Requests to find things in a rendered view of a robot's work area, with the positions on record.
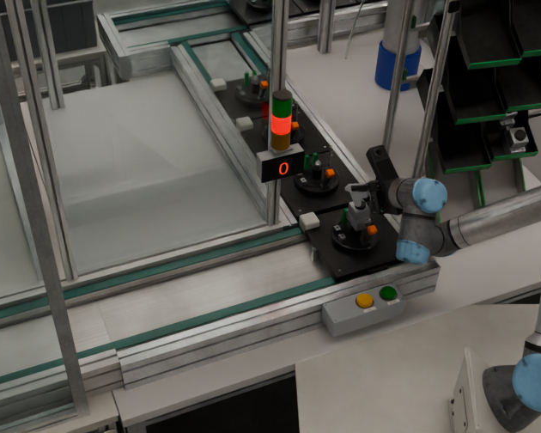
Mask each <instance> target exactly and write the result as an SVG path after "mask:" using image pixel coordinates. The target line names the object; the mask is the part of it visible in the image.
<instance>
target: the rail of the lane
mask: <svg viewBox="0 0 541 433"><path fill-rule="evenodd" d="M440 269H441V266H440V265H439V263H438V262H437V261H436V260H435V258H434V257H433V256H429V260H428V263H427V264H425V265H422V264H415V263H407V264H403V265H399V266H396V267H393V268H390V269H388V266H387V265H383V266H380V267H377V268H374V269H371V270H368V272H367V276H365V277H359V278H357V279H354V280H350V281H348V282H345V283H342V284H337V285H334V286H331V287H328V288H325V289H322V290H317V291H314V292H312V293H308V294H305V295H303V296H297V297H295V298H292V299H288V300H286V301H283V302H278V303H275V304H272V305H269V306H266V307H263V308H258V309H255V310H253V311H250V312H246V313H244V314H238V315H236V316H233V317H230V318H227V319H224V320H219V321H216V322H213V323H210V324H207V325H204V326H200V327H196V328H193V329H191V330H188V331H184V332H180V333H176V334H174V335H171V336H168V337H165V338H160V339H157V340H154V341H151V342H148V343H146V344H142V345H138V346H134V347H131V348H129V349H126V350H122V351H118V352H117V356H118V358H119V362H120V368H121V373H122V378H123V383H124V388H125V391H127V390H130V389H132V388H135V387H140V386H142V385H145V384H149V383H151V382H154V381H159V380H161V379H164V378H167V377H169V376H172V375H177V374H180V373H183V372H186V371H188V370H191V369H195V368H199V367H202V366H204V365H207V364H210V363H214V362H217V361H220V360H222V359H226V358H229V357H233V356H236V355H239V354H241V353H244V352H247V351H252V350H255V349H257V348H260V347H263V346H266V345H270V344H273V343H276V342H279V341H282V340H285V339H287V338H292V337H294V336H297V335H300V334H303V333H306V332H311V331H313V330H316V329H319V328H321V327H324V326H325V324H324V322H323V321H322V319H321V314H322V306H323V304H324V303H328V302H332V301H335V300H337V299H341V298H344V297H346V296H352V295H354V294H357V293H360V292H363V291H366V290H371V289H373V288H376V287H380V286H382V285H385V284H389V283H394V284H395V285H396V287H397V288H398V290H399V291H400V293H401V294H402V296H403V297H404V299H405V300H406V301H407V300H410V299H412V298H415V297H418V296H422V295H425V294H428V293H431V292H434V291H435V287H436V284H437V280H438V277H439V273H440Z"/></svg>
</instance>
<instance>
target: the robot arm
mask: <svg viewBox="0 0 541 433"><path fill-rule="evenodd" d="M366 156H367V159H368V161H369V163H370V165H371V167H372V169H373V171H374V174H375V176H376V179H375V180H372V181H369V182H367V183H359V184H356V183H355V184H348V185H347V186H346V187H345V188H344V189H345V191H348V192H350V195H351V197H352V199H353V202H354V204H355V206H356V207H360V206H361V204H362V199H363V198H367V197H368V193H369V192H370V195H371V202H372V205H371V204H370V205H369V209H370V214H375V215H383V214H393V215H400V214H402V218H401V223H400V229H399V235H398V241H397V252H396V257H397V259H399V260H401V261H405V262H410V263H415V264H422V265H425V264H427V263H428V260H429V256H435V257H441V258H442V257H446V256H450V255H452V254H454V253H455V252H456V251H457V250H460V249H462V248H465V247H468V246H471V245H474V244H477V243H479V242H482V241H487V240H488V239H491V238H494V237H497V236H499V235H504V234H506V233H508V232H511V231H514V230H516V229H521V228H524V227H526V226H528V225H531V224H534V223H538V222H541V186H537V187H534V188H533V189H530V190H527V191H525V192H521V193H519V194H516V195H513V196H512V197H509V198H505V199H503V200H500V201H498V202H495V203H493V204H489V205H486V206H484V207H482V208H479V209H477V210H473V211H471V212H468V213H465V214H464V215H461V216H457V217H455V218H452V219H450V220H447V221H445V222H443V223H438V224H435V216H436V212H437V211H440V210H441V209H442V208H443V207H444V205H445V204H446V202H447V189H446V188H445V187H444V185H443V184H442V183H440V182H439V181H438V180H431V179H429V178H421V179H418V178H399V177H398V174H397V172H396V170H395V168H394V166H393V164H392V161H391V159H390V157H389V155H388V154H387V152H386V149H385V146H384V145H378V146H375V147H372V148H369V149H368V152H367V153H366ZM373 207H374V209H375V211H377V213H375V212H373ZM381 210H383V212H381ZM483 390H484V393H485V396H486V399H487V401H488V403H489V407H490V409H491V411H492V412H493V414H494V415H495V418H496V419H497V421H498V422H499V423H500V425H501V426H502V427H503V428H504V429H505V430H506V431H508V432H510V433H515V432H518V431H521V430H523V429H524V428H525V427H527V426H528V425H529V424H531V423H532V422H533V421H534V420H535V419H537V418H538V417H539V416H541V297H540V303H539V307H538V317H537V322H536V326H535V332H534V333H533V334H531V335H530V336H528V337H527V338H526V340H525V345H524V350H523V355H522V358H521V359H520V360H519V361H518V363H517V364H515V365H499V366H493V367H490V368H488V369H486V370H485V371H484V372H483Z"/></svg>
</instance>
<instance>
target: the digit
mask: <svg viewBox="0 0 541 433"><path fill-rule="evenodd" d="M292 157H293V156H291V157H288V158H284V159H281V160H277V161H276V165H275V179H276V178H280V177H283V176H287V175H290V174H291V172H292Z"/></svg>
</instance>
